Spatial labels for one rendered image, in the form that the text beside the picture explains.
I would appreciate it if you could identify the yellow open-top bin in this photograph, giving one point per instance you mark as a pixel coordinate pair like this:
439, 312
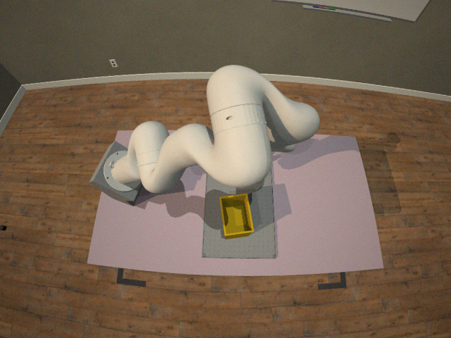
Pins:
235, 211

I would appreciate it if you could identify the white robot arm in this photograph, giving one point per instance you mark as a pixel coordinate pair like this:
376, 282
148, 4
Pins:
238, 153

